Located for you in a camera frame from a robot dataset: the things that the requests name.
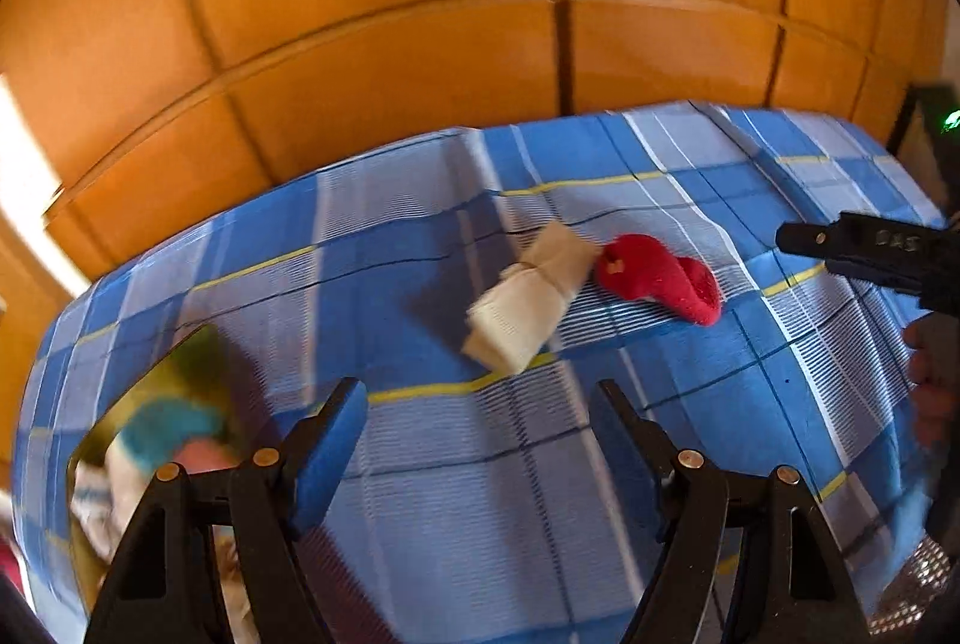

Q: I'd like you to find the cream rolled towel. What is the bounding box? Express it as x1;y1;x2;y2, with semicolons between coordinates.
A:
462;222;601;376

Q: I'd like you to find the gold metal tray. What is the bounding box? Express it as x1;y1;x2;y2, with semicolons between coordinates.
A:
65;324;257;612

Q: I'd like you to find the red plush heart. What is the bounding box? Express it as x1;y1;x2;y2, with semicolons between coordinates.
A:
594;233;722;327

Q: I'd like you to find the white striped sock roll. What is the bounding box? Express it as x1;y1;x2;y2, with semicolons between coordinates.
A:
70;454;149;563

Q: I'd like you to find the pink cloth pouch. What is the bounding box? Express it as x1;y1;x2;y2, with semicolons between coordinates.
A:
174;438;239;474

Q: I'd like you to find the right hand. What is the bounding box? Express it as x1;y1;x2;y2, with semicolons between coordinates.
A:
903;312;958;449

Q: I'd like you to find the orange wooden wardrobe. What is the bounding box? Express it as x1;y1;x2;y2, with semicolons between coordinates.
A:
2;0;957;277

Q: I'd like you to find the blue plaid bed sheet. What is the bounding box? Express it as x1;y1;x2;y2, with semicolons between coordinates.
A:
13;103;939;642

